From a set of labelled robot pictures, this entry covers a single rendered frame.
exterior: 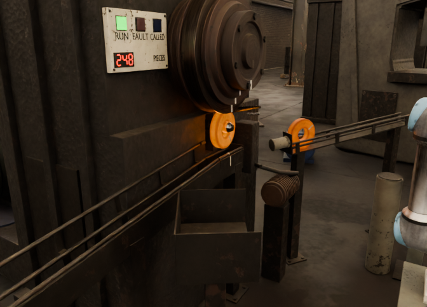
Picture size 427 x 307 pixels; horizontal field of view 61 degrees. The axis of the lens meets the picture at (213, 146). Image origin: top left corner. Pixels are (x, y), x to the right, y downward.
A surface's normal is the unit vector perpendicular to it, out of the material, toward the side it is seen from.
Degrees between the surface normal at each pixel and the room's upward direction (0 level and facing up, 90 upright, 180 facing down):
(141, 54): 90
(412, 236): 92
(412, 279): 0
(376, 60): 90
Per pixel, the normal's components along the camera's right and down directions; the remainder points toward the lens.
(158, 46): 0.85, 0.15
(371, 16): -0.72, 0.19
